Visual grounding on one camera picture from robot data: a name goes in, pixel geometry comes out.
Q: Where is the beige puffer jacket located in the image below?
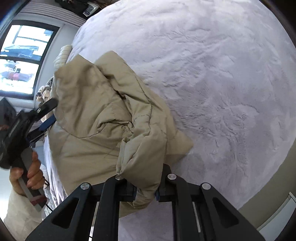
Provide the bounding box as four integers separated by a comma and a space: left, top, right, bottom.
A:
48, 51, 193, 216

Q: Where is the striped cream clothing pile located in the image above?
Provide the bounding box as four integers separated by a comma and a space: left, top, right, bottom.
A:
36, 77, 53, 103

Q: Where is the person's left hand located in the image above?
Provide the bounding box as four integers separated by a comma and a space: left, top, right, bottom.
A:
9, 151, 45, 196

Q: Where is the cream quilted folded garment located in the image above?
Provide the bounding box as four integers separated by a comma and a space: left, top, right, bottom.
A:
53, 45, 72, 71

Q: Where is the grey pleated curtain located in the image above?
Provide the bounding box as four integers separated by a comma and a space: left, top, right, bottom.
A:
20, 1, 86, 27

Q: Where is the dark green hanging jacket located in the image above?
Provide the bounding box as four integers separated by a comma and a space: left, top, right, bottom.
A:
55, 0, 89, 18

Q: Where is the black device on nightstand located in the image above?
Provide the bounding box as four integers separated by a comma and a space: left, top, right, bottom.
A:
82, 2, 99, 17

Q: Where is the lavender quilted bedspread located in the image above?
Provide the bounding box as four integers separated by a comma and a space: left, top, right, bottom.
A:
43, 0, 296, 241

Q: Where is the window with dark frame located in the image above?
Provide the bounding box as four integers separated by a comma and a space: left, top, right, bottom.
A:
1, 20, 59, 100

